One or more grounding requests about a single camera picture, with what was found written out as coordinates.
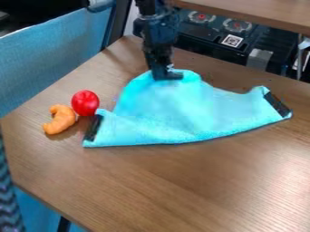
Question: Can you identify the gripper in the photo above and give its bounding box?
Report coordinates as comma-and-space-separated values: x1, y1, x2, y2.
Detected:
141, 29, 186, 82

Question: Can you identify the light blue cloth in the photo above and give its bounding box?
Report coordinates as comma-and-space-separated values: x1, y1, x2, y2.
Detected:
81, 68, 294, 149

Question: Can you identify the black toy stove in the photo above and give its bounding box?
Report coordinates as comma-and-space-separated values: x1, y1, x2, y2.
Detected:
173, 8, 301, 73

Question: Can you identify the red toy tomato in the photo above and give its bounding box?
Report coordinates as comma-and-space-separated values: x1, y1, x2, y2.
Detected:
70, 90, 101, 117

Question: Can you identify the orange toy croissant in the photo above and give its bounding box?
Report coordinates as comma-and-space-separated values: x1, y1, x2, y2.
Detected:
42, 104, 78, 136

